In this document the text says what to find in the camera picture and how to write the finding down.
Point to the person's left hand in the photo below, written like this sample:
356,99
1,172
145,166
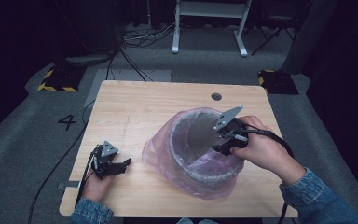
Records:
94,189

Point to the grey upright column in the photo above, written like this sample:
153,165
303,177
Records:
307,37

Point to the pink plastic bag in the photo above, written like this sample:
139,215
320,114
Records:
155,155

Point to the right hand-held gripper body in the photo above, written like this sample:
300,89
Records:
234,132

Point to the black yellow striped base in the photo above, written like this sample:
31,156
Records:
62,77
278,82

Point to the person's legs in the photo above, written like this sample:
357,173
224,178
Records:
195,221

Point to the grey table bracket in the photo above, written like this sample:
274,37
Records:
66,185

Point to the dark folding stand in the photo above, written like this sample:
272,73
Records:
272,34

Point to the white metal stand frame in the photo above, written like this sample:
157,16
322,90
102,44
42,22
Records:
209,9

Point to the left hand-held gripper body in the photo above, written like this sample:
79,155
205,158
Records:
104,161

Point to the green plastic bin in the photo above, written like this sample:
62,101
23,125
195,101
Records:
202,133

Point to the person's right hand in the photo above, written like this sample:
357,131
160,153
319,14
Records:
267,152

